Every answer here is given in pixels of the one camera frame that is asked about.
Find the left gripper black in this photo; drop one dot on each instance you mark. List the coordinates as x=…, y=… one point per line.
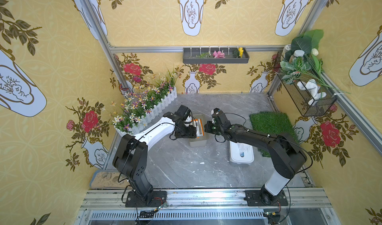
x=185, y=132

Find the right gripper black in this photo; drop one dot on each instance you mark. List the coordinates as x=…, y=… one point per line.
x=211, y=128

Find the orange tissue pack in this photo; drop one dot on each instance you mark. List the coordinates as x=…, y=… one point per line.
x=198, y=124

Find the beige tissue box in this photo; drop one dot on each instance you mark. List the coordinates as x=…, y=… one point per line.
x=198, y=143

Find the white tissue box lid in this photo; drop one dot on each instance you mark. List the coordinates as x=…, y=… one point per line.
x=234, y=155

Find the olive green frame tray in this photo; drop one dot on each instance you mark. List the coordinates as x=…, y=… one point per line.
x=204, y=136

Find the blue tissue paper pack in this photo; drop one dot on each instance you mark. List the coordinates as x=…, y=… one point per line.
x=245, y=150

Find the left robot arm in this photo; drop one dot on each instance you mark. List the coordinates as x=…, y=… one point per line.
x=130, y=159

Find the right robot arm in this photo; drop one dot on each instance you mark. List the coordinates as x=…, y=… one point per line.
x=286, y=155

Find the green artificial grass mat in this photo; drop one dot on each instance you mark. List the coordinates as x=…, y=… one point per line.
x=272, y=123

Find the white fence flower planter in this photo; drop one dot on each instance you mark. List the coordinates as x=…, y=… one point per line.
x=140, y=108

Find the pink artificial flower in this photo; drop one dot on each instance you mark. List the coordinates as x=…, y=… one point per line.
x=218, y=54

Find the yellow artificial flower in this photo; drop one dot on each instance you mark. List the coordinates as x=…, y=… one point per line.
x=240, y=52

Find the sand tray with stones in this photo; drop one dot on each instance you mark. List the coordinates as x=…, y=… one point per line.
x=105, y=179

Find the green artificial leaf plant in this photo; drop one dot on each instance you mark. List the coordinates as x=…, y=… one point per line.
x=301, y=62

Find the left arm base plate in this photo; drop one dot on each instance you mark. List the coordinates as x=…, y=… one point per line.
x=155, y=199

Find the grey wall shelf tray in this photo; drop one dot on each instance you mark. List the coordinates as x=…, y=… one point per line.
x=203, y=55

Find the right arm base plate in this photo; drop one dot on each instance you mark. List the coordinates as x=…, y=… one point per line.
x=258, y=198

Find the black wire wall basket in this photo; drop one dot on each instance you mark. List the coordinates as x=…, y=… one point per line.
x=310, y=98

